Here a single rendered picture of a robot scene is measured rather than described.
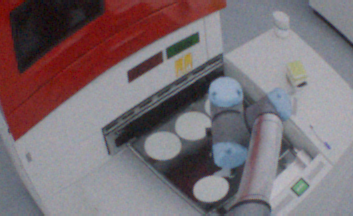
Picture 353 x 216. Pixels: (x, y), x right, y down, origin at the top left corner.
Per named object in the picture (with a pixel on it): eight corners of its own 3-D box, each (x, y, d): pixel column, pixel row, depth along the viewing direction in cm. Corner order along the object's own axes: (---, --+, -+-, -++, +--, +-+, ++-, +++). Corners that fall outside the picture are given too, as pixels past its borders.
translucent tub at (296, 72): (285, 76, 187) (285, 62, 181) (299, 72, 188) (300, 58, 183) (293, 92, 182) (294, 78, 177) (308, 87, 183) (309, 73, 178)
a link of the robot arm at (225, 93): (209, 105, 133) (206, 74, 138) (211, 137, 142) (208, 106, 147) (245, 102, 133) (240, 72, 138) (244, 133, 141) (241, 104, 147)
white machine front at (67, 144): (39, 197, 176) (7, 129, 145) (220, 81, 206) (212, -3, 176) (43, 203, 174) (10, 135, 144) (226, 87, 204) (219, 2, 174)
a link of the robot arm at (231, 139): (245, 139, 124) (240, 96, 131) (205, 164, 130) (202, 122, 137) (265, 151, 129) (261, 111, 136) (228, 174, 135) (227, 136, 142)
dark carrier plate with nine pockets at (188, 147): (131, 144, 182) (130, 143, 182) (223, 84, 195) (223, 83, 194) (206, 212, 164) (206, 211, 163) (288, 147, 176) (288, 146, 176)
